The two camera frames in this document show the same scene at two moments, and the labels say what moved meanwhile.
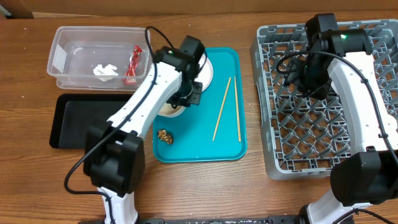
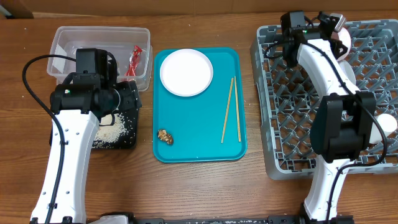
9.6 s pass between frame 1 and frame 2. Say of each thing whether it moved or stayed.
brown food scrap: stayed
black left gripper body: moved
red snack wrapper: stayed
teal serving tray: stayed
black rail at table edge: stayed
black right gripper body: moved
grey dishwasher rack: stayed
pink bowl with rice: moved
